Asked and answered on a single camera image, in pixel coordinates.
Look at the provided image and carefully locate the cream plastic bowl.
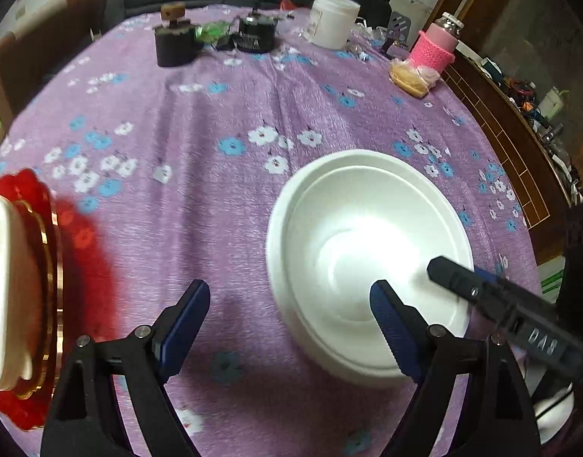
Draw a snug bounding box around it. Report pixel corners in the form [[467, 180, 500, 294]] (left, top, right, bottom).
[[0, 196, 42, 391]]

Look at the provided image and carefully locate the small white foam bowl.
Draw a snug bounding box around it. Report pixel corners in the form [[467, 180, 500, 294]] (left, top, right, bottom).
[[285, 166, 467, 350]]

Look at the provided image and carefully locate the red scalloped plate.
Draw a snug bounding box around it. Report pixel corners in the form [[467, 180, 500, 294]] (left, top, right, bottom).
[[0, 168, 116, 431]]

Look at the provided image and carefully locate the brown armchair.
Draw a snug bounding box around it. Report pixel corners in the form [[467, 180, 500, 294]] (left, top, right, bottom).
[[0, 0, 104, 131]]

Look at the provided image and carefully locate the black round tin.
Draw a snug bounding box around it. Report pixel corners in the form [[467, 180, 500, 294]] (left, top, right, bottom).
[[234, 10, 279, 54]]

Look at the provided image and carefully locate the wooden sideboard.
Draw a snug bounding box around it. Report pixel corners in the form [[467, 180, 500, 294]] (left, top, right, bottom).
[[444, 53, 571, 264]]

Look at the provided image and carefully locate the large white foam bowl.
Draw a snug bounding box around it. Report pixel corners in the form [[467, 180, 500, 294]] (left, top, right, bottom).
[[266, 150, 473, 388]]

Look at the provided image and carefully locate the black phone stand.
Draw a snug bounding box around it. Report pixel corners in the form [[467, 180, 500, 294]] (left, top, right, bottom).
[[380, 11, 411, 56]]

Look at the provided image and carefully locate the green snack wrapper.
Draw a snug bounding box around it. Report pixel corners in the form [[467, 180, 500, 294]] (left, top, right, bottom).
[[194, 21, 235, 51]]

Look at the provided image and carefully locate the pink sleeved thermos bottle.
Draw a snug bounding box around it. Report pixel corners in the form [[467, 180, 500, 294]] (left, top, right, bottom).
[[408, 13, 464, 73]]

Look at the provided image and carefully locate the white plastic jar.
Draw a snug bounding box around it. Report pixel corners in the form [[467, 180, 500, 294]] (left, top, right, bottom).
[[304, 0, 361, 51]]

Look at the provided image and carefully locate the bagged bread bun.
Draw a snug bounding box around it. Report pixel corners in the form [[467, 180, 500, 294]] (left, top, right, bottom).
[[390, 59, 440, 99]]

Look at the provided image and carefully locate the black pot with cork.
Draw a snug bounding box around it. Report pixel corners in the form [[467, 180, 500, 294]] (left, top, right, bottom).
[[153, 2, 199, 68]]

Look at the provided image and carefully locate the purple floral tablecloth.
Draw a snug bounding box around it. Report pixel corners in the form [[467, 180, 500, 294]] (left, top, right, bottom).
[[0, 10, 540, 456]]

